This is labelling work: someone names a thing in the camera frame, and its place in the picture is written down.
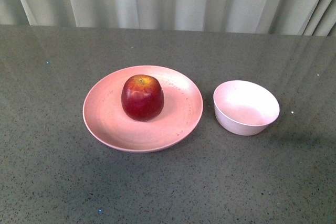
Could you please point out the white pleated curtain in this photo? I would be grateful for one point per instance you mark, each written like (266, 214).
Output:
(287, 17)

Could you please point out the red apple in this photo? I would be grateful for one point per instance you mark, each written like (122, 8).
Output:
(142, 97)

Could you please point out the light pink bowl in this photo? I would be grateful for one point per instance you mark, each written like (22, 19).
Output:
(244, 108)

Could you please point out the pink plastic plate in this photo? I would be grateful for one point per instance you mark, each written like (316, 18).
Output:
(106, 120)

